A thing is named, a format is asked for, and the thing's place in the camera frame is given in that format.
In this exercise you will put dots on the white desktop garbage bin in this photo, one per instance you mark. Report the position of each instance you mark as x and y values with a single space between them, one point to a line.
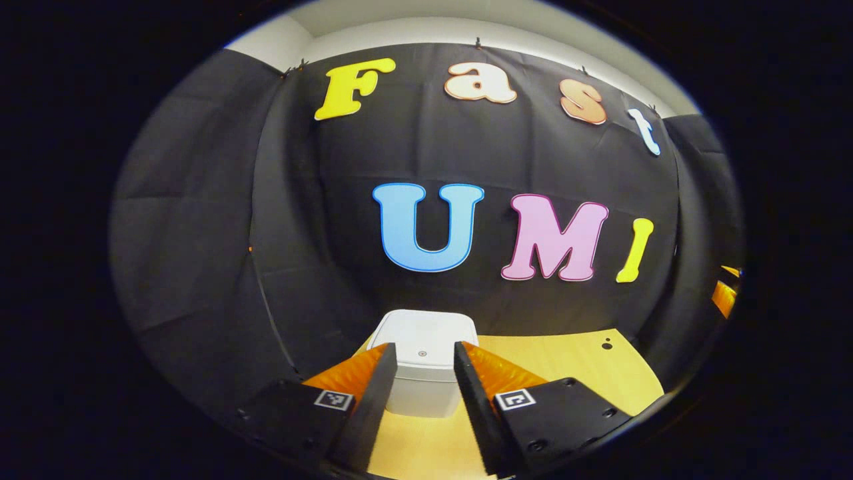
423 333

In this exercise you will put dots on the wooden desktop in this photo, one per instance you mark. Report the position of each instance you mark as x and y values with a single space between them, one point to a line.
566 360

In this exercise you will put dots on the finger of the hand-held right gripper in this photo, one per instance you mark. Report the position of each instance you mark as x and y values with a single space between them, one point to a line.
724 298
732 270

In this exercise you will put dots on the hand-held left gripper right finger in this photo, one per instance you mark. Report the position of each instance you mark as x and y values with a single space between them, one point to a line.
476 413

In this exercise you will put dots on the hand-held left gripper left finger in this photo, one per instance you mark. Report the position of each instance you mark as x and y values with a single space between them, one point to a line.
373 413

